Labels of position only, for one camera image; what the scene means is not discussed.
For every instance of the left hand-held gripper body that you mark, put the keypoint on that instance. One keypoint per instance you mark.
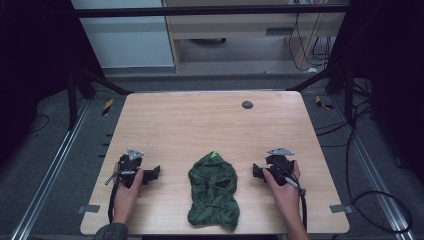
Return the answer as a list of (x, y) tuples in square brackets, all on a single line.
[(129, 164)]

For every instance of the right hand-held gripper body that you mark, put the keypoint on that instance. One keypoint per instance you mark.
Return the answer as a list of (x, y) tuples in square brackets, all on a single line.
[(280, 166)]

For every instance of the person's left hand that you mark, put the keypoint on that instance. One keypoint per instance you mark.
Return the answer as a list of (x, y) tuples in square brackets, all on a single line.
[(126, 196)]

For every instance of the person's right hand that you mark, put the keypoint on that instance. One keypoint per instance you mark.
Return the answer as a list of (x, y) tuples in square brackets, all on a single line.
[(283, 196)]

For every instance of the green knitted balaclava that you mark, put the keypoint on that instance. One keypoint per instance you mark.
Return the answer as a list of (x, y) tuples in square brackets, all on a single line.
[(213, 193)]

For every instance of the grey round table grommet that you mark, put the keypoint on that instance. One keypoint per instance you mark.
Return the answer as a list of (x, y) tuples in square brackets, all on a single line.
[(247, 105)]

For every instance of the black metal stand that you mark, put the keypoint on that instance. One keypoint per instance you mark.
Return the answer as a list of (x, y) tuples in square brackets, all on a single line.
[(336, 83), (83, 90)]

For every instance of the white cabinet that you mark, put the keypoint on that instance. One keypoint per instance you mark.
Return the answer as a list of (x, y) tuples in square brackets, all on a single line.
[(126, 40)]

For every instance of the grey table bracket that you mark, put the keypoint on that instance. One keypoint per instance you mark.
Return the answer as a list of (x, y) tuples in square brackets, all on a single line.
[(340, 209), (88, 209)]

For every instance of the aluminium floor rail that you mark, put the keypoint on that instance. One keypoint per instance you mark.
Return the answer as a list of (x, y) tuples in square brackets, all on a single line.
[(373, 166), (50, 173)]

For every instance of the black metal frame bar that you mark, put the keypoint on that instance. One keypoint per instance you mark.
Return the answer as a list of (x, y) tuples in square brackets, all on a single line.
[(206, 11)]

